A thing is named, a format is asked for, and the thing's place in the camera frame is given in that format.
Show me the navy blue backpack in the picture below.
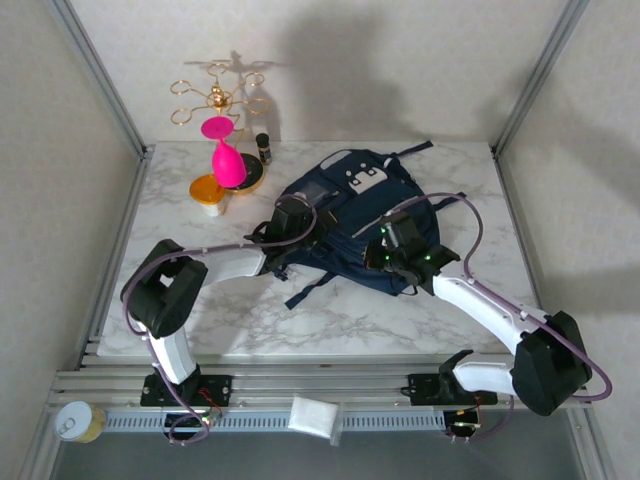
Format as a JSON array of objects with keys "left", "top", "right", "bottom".
[{"left": 272, "top": 140, "right": 469, "bottom": 311}]

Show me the round black gold-rimmed base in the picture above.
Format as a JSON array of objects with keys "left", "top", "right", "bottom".
[{"left": 224, "top": 152, "right": 266, "bottom": 196}]

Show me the small dark bottle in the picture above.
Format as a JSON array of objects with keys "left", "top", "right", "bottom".
[{"left": 254, "top": 132, "right": 274, "bottom": 166}]

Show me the pink wine glass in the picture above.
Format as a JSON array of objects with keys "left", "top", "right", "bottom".
[{"left": 201, "top": 113, "right": 248, "bottom": 189}]

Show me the orange lid jar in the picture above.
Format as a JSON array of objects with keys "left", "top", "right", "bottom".
[{"left": 188, "top": 173, "right": 232, "bottom": 219}]

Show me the small black controller board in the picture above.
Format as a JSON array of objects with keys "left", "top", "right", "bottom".
[
  {"left": 164, "top": 413, "right": 214, "bottom": 444},
  {"left": 443, "top": 409, "right": 484, "bottom": 437}
]

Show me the white foam pad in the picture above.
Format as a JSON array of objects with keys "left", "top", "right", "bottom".
[{"left": 288, "top": 394, "right": 339, "bottom": 440}]

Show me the tin can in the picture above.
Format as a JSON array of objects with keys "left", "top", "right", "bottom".
[{"left": 53, "top": 401, "right": 107, "bottom": 445}]

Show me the aluminium side rail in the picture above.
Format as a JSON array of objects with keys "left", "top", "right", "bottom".
[
  {"left": 492, "top": 147, "right": 571, "bottom": 371},
  {"left": 74, "top": 147, "right": 154, "bottom": 371}
]

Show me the gold wire glass rack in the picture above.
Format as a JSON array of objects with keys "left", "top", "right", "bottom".
[{"left": 169, "top": 63, "right": 271, "bottom": 136}]

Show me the aluminium frame rail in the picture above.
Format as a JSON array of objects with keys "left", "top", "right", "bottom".
[{"left": 44, "top": 367, "right": 594, "bottom": 414}]

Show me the grey slotted cable duct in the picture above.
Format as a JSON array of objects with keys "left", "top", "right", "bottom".
[{"left": 102, "top": 409, "right": 446, "bottom": 434}]

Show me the aluminium frame post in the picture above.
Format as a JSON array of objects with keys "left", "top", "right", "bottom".
[
  {"left": 491, "top": 0, "right": 592, "bottom": 159},
  {"left": 42, "top": 0, "right": 156, "bottom": 161}
]

